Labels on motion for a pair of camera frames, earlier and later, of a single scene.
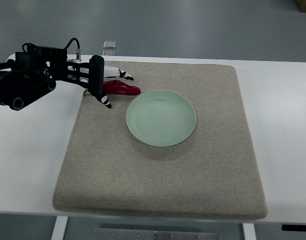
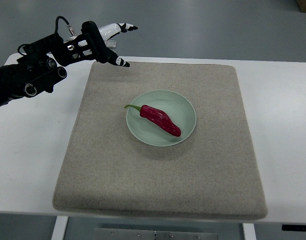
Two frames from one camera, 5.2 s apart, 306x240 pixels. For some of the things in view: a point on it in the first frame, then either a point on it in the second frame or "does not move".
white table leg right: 249,231 does not move
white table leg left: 60,227 does not move
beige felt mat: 180,148 does not move
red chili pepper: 117,87 → 159,117
